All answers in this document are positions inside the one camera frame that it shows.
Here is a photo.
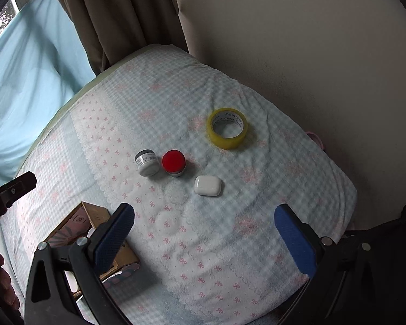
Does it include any open cardboard box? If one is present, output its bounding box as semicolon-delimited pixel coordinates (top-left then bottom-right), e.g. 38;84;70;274
45;202;140;288

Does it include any light blue hanging cloth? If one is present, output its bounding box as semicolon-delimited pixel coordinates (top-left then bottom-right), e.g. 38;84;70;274
0;0;95;186

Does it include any white earbuds case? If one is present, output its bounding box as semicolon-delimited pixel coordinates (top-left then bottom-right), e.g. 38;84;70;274
194;175;222;197

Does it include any black lid white jar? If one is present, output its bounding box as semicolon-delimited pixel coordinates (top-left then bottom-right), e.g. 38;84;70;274
134;149;161;177

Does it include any checkered floral bed sheet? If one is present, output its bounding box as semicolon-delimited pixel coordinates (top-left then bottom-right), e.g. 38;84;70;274
0;46;357;324

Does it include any yellow tape roll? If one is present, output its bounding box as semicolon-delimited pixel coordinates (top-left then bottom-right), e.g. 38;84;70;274
207;108;248;150

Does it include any red lid small jar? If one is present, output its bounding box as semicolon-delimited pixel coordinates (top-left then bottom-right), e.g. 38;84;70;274
161;150;186;177

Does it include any brown curtain right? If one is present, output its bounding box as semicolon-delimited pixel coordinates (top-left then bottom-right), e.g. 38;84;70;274
59;0;188;74

